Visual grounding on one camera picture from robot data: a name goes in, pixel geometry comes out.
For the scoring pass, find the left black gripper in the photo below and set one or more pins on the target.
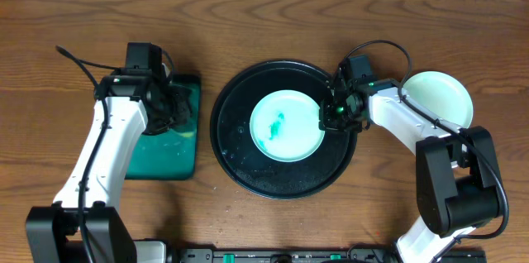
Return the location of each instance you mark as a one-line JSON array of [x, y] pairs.
[[174, 106]]

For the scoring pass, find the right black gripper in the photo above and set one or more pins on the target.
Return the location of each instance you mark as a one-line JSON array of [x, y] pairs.
[[331, 112]]

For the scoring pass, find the green yellow sponge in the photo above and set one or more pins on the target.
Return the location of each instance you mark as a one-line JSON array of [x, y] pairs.
[[186, 131]]

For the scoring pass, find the mint green plate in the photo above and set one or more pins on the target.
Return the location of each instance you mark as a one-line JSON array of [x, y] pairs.
[[443, 95], [284, 125]]

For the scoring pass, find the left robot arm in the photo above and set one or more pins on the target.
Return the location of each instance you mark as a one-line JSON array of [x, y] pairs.
[[142, 129]]

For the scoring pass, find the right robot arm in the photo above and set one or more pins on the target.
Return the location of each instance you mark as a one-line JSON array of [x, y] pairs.
[[460, 194]]

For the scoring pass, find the black rectangular water tray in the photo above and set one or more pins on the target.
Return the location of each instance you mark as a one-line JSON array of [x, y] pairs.
[[168, 156]]

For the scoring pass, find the round black serving tray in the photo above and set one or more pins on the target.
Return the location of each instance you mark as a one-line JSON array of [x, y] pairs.
[[240, 157]]

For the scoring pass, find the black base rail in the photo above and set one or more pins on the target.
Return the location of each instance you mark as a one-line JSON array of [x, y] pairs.
[[368, 255]]

